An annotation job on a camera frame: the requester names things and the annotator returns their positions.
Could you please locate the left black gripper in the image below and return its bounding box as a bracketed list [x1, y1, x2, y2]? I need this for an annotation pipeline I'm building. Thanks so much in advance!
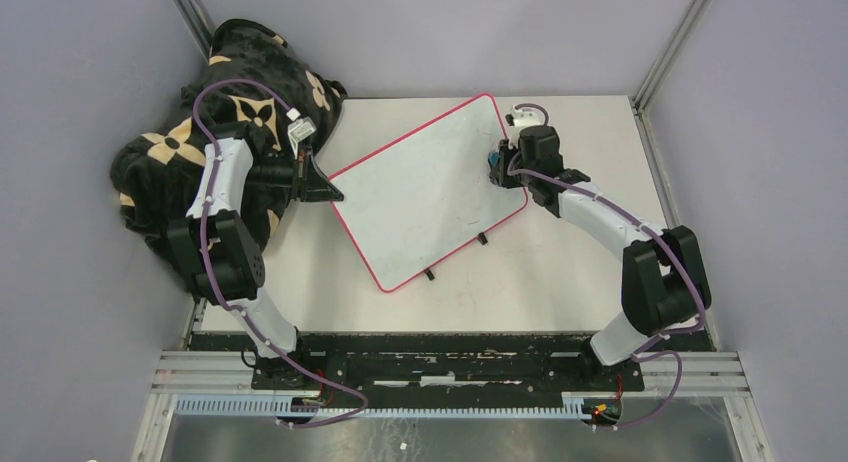
[245, 145, 345, 204]

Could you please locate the blue whiteboard eraser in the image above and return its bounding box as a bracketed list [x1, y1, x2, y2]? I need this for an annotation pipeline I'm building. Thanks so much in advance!
[488, 152, 501, 186]

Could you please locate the red-framed whiteboard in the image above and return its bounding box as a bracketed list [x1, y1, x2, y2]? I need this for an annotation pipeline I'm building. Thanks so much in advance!
[330, 93, 529, 293]

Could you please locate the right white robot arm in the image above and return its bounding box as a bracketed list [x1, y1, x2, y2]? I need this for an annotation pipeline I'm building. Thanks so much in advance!
[331, 123, 710, 390]

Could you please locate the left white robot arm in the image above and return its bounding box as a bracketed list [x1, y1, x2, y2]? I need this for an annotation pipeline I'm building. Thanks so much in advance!
[166, 122, 345, 389]

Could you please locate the black floral blanket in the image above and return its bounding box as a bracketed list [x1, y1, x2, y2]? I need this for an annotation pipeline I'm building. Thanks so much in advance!
[109, 19, 348, 268]

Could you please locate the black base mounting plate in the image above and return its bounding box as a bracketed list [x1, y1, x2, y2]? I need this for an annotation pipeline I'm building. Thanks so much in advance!
[188, 331, 713, 411]

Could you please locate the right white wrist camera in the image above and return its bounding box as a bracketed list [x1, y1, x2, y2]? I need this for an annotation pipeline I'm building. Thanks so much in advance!
[505, 105, 549, 130]

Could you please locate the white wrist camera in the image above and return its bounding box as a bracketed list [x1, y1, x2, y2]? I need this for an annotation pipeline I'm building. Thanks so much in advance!
[505, 105, 549, 130]
[286, 108, 317, 153]

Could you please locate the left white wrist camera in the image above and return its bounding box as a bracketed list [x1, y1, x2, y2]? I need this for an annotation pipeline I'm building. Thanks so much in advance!
[286, 108, 317, 153]

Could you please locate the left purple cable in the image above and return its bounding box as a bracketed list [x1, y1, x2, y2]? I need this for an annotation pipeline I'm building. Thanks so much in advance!
[192, 79, 369, 430]

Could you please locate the purple cable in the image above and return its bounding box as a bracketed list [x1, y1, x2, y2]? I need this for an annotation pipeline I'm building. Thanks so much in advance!
[192, 79, 369, 430]
[506, 102, 709, 430]

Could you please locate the left corner aluminium post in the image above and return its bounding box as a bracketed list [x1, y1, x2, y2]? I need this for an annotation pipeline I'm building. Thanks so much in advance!
[172, 0, 215, 56]

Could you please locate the corner aluminium post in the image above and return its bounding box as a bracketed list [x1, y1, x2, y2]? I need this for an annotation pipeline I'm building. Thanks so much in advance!
[632, 0, 712, 114]
[172, 0, 215, 56]

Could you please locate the right corner aluminium post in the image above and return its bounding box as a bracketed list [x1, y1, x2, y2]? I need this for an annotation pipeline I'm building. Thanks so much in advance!
[632, 0, 712, 114]

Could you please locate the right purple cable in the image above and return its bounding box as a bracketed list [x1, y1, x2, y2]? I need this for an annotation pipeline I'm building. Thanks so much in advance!
[506, 102, 709, 430]

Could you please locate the aluminium rail frame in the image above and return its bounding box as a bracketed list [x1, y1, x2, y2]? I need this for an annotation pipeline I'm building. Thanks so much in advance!
[131, 294, 777, 461]

